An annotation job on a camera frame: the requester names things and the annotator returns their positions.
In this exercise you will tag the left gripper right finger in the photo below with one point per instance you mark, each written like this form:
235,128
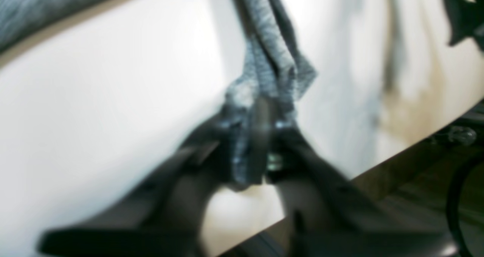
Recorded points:
327,215

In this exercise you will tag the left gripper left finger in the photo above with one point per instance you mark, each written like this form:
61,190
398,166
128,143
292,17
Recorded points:
162,216

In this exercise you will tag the grey t-shirt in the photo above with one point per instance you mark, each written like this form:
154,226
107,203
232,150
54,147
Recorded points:
273,65

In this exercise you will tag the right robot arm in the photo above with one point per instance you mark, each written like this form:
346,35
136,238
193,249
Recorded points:
466,19

